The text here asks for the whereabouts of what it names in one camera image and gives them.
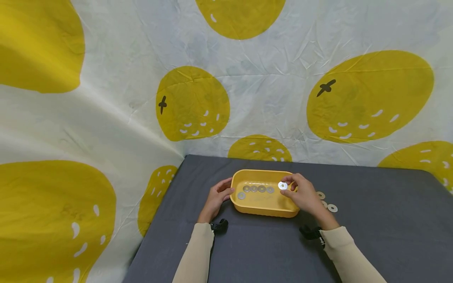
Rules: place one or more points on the person's left hand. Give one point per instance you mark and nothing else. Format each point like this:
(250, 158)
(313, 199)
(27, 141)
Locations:
(214, 201)

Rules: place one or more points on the person's right hand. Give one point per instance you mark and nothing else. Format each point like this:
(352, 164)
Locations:
(308, 198)

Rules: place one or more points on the person's right thumb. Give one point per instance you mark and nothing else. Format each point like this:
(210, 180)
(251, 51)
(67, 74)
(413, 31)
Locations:
(294, 194)

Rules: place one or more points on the person's right index finger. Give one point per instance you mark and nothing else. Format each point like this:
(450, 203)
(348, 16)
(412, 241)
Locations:
(291, 178)

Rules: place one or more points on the person's left fingers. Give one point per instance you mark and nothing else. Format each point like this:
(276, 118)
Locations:
(223, 182)

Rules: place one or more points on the person's left thumb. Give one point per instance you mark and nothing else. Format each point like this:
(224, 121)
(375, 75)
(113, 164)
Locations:
(228, 192)

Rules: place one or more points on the yellow plastic tray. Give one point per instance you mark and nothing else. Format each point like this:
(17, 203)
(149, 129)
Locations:
(260, 204)

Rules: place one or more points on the person's right forearm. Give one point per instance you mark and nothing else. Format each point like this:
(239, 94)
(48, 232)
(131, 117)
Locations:
(350, 257)

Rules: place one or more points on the person's left forearm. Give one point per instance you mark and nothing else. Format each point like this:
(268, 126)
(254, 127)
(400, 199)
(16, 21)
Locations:
(194, 255)

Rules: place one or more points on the black wrist band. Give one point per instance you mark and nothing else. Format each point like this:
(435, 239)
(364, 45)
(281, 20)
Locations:
(312, 233)
(219, 226)

